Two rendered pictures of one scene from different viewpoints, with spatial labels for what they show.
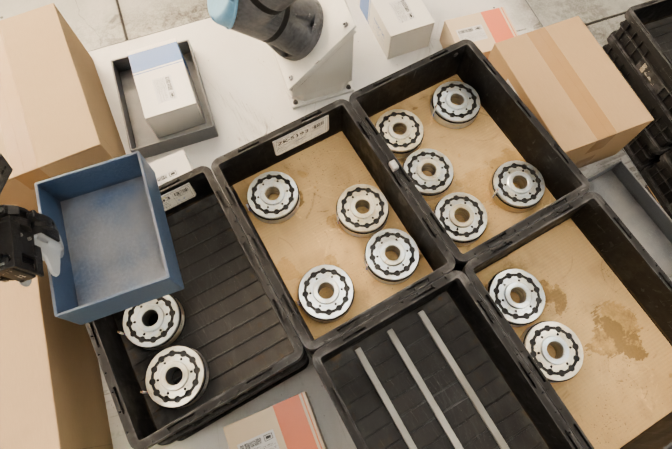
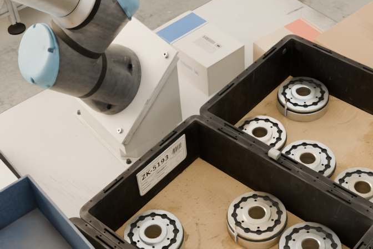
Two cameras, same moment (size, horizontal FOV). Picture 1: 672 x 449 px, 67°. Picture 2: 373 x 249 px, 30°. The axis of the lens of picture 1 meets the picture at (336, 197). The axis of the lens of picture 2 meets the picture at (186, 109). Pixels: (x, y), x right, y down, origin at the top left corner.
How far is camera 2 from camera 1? 40 cm
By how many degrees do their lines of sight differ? 25
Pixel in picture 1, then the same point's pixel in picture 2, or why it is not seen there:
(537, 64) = (362, 43)
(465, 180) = (347, 161)
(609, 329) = not seen: outside the picture
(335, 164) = (206, 189)
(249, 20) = (71, 70)
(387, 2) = (190, 41)
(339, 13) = (155, 47)
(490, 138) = (352, 118)
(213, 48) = (15, 140)
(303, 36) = (125, 80)
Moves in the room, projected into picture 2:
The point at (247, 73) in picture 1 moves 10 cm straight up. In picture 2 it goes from (62, 152) to (54, 120)
